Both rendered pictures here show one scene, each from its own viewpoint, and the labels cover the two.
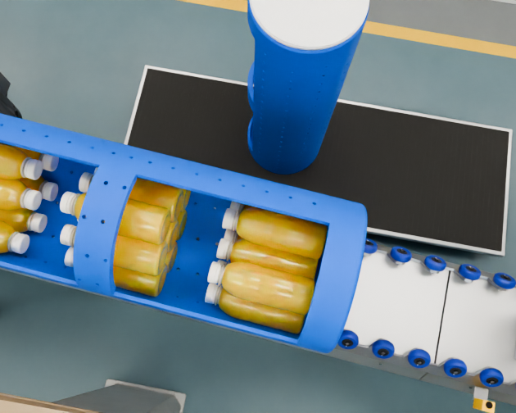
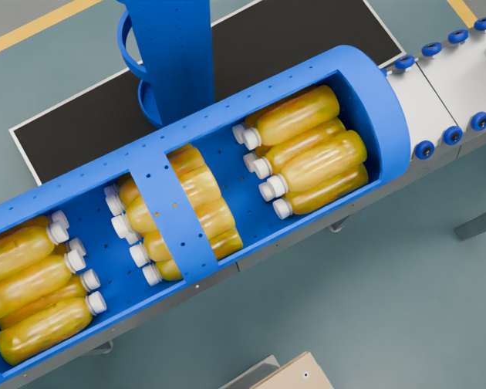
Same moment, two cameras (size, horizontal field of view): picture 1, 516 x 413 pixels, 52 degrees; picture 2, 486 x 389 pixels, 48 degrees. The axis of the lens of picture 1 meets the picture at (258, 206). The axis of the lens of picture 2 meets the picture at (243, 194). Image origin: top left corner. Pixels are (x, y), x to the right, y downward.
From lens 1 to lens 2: 0.32 m
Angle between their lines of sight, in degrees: 11
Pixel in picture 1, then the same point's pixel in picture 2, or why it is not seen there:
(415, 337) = (434, 126)
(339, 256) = (367, 83)
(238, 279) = (301, 171)
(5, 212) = (59, 292)
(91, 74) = not seen: outside the picture
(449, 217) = not seen: hidden behind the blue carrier
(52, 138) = (66, 183)
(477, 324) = (464, 82)
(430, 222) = not seen: hidden behind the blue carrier
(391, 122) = (246, 20)
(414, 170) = (293, 43)
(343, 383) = (376, 242)
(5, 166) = (37, 245)
